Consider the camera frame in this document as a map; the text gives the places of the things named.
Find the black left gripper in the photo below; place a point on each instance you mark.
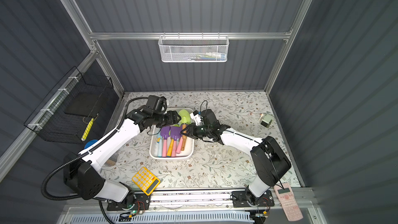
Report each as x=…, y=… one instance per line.
x=168, y=117

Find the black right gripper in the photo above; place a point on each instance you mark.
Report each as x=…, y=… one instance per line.
x=195, y=131

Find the purple shovel pink handle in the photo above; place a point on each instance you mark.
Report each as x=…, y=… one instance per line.
x=165, y=134
x=180, y=143

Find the green shovel wooden handle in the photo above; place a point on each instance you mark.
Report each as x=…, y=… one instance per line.
x=185, y=121

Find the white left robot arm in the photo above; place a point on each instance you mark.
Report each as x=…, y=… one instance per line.
x=83, y=176

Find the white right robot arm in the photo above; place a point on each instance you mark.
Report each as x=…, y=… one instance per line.
x=270, y=161

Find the white plastic storage box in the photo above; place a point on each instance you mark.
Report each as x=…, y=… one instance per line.
x=184, y=155

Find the pale green tape dispenser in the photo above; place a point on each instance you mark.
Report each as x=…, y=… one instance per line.
x=266, y=120

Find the yellow calculator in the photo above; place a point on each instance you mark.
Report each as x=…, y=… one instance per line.
x=146, y=181

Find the pink calculator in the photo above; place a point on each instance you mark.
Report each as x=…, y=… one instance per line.
x=287, y=200

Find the blue shovel blue handle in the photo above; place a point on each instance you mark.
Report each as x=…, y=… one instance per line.
x=159, y=145

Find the white wire mesh basket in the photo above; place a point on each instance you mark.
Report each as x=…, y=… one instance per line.
x=194, y=49

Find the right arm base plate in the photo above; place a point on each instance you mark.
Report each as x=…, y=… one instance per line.
x=244, y=198

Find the black wire basket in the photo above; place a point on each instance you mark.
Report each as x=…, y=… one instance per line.
x=67, y=113

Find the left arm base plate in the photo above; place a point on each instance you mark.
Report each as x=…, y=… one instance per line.
x=136, y=202

